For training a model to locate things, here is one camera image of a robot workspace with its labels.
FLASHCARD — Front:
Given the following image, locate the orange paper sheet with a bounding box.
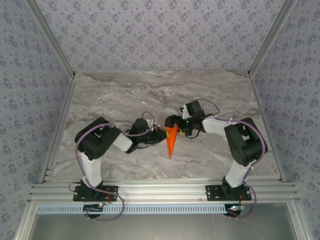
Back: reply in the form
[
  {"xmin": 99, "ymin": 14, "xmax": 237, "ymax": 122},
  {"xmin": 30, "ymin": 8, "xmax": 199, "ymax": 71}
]
[{"xmin": 164, "ymin": 123, "xmax": 179, "ymax": 159}]

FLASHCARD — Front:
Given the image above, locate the aluminium mounting beam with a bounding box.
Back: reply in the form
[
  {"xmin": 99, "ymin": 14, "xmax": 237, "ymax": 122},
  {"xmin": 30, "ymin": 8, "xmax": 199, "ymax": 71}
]
[{"xmin": 27, "ymin": 182, "xmax": 301, "ymax": 203}]

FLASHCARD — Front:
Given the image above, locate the small black controller board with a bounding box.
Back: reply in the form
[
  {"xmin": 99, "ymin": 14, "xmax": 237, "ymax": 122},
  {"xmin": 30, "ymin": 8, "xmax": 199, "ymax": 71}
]
[
  {"xmin": 224, "ymin": 203, "xmax": 247, "ymax": 216},
  {"xmin": 83, "ymin": 203, "xmax": 105, "ymax": 214}
]

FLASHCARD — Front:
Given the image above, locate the grey metal panel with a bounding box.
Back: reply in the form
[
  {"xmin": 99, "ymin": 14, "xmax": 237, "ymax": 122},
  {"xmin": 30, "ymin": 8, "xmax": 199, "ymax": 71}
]
[{"xmin": 18, "ymin": 202, "xmax": 308, "ymax": 240}]

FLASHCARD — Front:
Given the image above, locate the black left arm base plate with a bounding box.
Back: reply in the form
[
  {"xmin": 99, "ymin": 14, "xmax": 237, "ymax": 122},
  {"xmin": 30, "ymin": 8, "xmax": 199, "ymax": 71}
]
[{"xmin": 72, "ymin": 185, "xmax": 119, "ymax": 202}]

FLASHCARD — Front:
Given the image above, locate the aluminium side rail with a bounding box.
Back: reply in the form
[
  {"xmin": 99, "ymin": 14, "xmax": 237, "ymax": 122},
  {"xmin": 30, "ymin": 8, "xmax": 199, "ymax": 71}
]
[
  {"xmin": 248, "ymin": 74, "xmax": 287, "ymax": 183},
  {"xmin": 38, "ymin": 74, "xmax": 77, "ymax": 185}
]

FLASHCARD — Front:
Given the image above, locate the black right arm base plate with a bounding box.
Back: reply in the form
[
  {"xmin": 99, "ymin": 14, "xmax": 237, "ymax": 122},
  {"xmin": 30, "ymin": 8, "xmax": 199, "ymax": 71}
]
[{"xmin": 205, "ymin": 184, "xmax": 252, "ymax": 202}]

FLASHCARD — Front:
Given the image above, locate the white slotted cable duct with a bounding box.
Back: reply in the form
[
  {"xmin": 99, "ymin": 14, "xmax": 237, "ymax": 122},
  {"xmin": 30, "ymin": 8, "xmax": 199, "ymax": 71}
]
[{"xmin": 37, "ymin": 203, "xmax": 251, "ymax": 215}]

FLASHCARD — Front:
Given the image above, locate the aluminium frame post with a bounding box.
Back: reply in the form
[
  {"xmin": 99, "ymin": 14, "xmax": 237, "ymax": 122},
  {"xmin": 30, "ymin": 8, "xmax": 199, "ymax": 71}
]
[
  {"xmin": 24, "ymin": 0, "xmax": 77, "ymax": 79},
  {"xmin": 247, "ymin": 0, "xmax": 300, "ymax": 77}
]

